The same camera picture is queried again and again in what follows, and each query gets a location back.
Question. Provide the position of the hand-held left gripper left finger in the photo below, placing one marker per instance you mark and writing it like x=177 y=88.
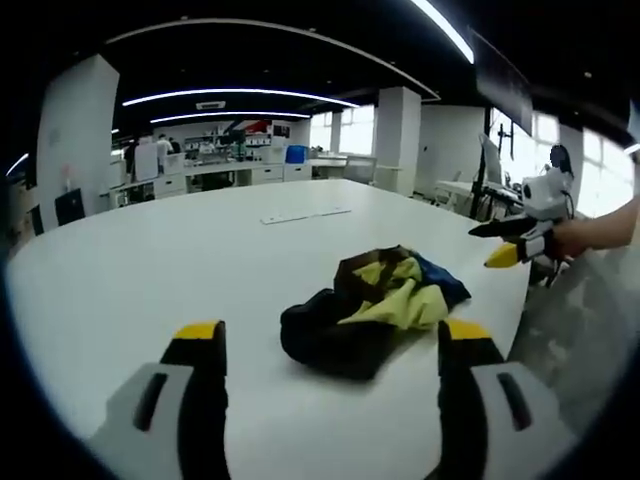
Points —
x=165 y=395

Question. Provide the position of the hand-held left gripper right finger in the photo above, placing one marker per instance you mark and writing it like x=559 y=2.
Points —
x=492 y=400

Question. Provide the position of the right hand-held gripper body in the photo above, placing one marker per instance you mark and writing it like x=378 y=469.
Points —
x=547 y=197

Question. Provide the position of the dark and yellow garment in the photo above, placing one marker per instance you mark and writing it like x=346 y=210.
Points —
x=370 y=320

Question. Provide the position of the person's right hand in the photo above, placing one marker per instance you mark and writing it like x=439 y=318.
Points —
x=572 y=237

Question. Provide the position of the white side desk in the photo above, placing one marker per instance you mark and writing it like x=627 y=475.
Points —
x=470 y=189

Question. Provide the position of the monitor on black stand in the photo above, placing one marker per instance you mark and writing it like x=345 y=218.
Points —
x=492 y=160

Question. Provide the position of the black hanging screen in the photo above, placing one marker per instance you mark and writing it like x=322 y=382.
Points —
x=502 y=82

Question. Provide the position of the white office chair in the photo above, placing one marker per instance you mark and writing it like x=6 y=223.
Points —
x=360 y=169

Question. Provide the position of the bright ceiling light strip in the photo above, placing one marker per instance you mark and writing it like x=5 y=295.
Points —
x=445 y=27

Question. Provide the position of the blue storage container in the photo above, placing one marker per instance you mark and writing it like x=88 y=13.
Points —
x=296 y=154

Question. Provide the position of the white cabinet row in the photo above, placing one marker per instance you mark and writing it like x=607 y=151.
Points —
x=225 y=177

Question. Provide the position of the white board panel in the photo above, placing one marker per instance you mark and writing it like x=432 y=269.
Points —
x=146 y=161

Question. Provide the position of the short ceiling light strip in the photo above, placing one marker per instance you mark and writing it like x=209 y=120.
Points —
x=230 y=115

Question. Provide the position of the ceiling air vent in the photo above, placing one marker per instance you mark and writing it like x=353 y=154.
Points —
x=210 y=105

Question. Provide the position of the long ceiling light strip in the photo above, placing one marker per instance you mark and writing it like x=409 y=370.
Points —
x=240 y=93

